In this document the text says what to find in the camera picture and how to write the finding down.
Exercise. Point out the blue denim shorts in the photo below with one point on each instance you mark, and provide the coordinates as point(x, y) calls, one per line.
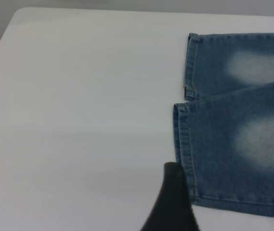
point(223, 125)

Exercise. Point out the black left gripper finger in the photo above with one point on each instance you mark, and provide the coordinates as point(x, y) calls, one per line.
point(173, 207)

